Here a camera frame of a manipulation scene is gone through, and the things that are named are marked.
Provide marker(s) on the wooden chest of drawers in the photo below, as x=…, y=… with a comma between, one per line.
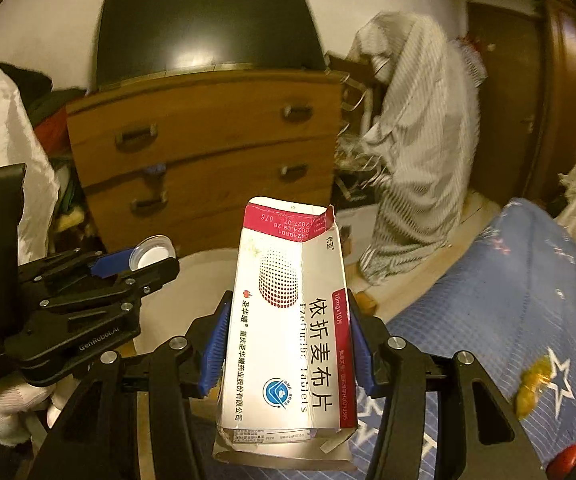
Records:
x=207, y=130

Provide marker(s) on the yellow snack wrapper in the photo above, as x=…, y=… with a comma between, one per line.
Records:
x=533, y=385

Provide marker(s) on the blue star bedsheet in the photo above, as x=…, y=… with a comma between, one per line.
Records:
x=493, y=285

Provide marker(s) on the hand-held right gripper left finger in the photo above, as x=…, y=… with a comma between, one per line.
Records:
x=215, y=350

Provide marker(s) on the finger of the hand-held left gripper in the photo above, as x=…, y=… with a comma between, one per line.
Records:
x=152, y=277
x=110, y=263

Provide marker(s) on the striped cloth cover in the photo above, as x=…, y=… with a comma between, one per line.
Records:
x=418, y=135

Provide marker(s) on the wooden bed frame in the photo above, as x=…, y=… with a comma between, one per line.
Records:
x=366, y=302

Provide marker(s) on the red round cap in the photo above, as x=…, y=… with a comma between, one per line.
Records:
x=567, y=460

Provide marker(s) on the black flat screen television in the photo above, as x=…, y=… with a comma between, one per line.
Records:
x=202, y=30

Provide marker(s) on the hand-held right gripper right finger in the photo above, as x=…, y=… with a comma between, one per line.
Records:
x=363, y=350

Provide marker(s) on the dark wooden door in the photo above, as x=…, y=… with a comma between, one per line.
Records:
x=508, y=85

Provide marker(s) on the white printed cardboard box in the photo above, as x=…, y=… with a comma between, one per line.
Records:
x=358, y=222

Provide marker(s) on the white medicine box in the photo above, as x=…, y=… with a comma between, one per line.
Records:
x=288, y=335

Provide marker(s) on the wooden chair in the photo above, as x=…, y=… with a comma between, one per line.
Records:
x=345, y=77

